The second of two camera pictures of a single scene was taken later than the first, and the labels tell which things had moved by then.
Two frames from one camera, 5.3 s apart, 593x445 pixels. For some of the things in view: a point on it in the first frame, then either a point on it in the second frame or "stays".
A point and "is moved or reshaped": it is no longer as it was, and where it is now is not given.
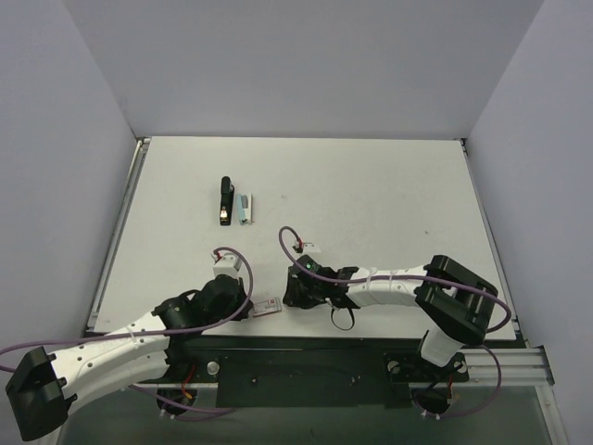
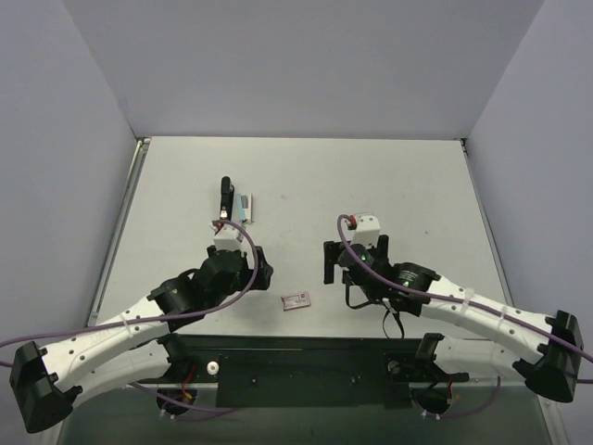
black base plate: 309,372 stays
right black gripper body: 293,292 → 331,259
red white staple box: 268,307 is moved or reshaped
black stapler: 227,194 stays
